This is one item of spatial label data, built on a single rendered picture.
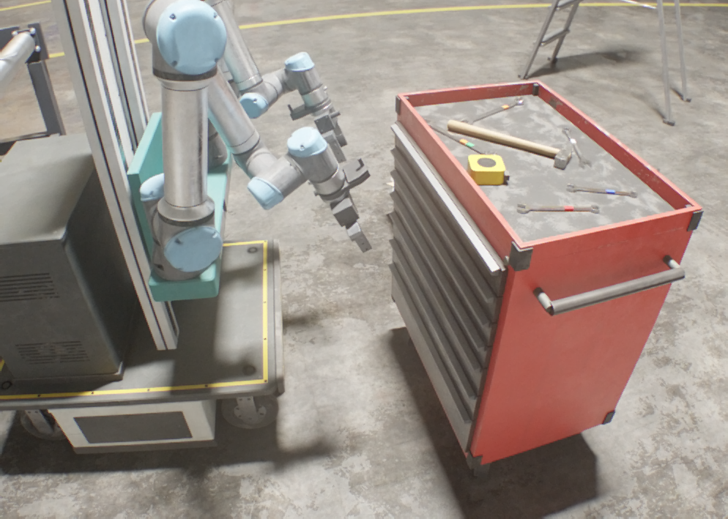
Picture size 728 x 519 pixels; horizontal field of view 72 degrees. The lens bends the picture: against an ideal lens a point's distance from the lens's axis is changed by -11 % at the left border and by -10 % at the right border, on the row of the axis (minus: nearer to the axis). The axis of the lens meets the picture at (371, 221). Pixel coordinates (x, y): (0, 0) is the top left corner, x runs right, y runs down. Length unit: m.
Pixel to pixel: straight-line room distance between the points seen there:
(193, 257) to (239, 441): 0.89
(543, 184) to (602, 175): 0.17
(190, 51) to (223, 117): 0.28
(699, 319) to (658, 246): 1.27
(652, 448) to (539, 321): 0.92
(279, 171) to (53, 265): 0.62
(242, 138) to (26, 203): 0.64
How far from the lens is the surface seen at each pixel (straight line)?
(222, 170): 1.73
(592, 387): 1.59
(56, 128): 3.26
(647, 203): 1.35
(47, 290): 1.53
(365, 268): 2.41
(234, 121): 1.22
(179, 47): 0.97
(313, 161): 1.19
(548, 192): 1.29
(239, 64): 1.57
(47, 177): 1.69
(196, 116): 1.04
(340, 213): 1.27
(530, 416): 1.54
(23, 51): 2.88
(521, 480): 1.83
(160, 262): 1.37
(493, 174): 1.27
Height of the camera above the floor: 1.58
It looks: 36 degrees down
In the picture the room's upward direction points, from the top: straight up
